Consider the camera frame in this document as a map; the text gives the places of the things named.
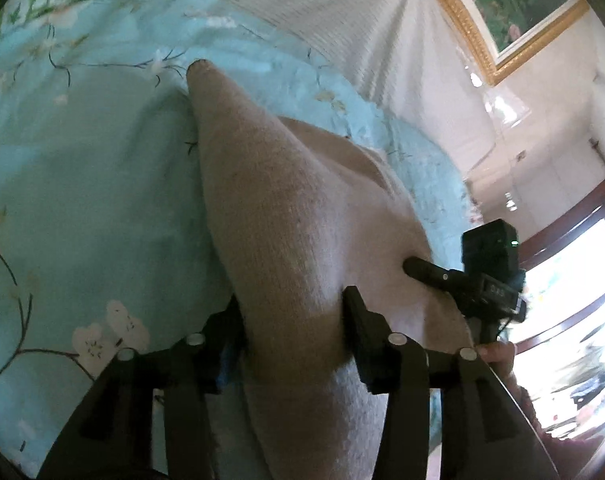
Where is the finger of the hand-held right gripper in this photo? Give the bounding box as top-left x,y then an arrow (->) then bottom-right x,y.
403,256 -> 464,292

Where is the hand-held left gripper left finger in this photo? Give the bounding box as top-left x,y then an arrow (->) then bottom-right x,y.
36,294 -> 248,480

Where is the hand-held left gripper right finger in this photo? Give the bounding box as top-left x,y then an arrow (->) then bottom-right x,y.
343,286 -> 554,480

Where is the beige knit sweater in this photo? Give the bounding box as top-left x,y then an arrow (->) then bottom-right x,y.
186,58 -> 477,480

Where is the person's right forearm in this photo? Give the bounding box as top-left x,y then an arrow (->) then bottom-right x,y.
505,375 -> 603,480

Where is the person's right hand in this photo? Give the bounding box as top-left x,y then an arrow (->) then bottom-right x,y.
475,340 -> 519,383

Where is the blue floral bed sheet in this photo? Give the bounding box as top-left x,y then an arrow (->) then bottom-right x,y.
0,0 -> 484,480

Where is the gold framed flower painting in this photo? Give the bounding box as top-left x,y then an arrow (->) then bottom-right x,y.
421,0 -> 591,87

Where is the white striped headboard cushion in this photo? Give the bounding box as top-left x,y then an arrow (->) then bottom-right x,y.
145,0 -> 489,128

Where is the brown wooden door frame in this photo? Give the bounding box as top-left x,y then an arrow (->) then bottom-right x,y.
515,179 -> 605,356

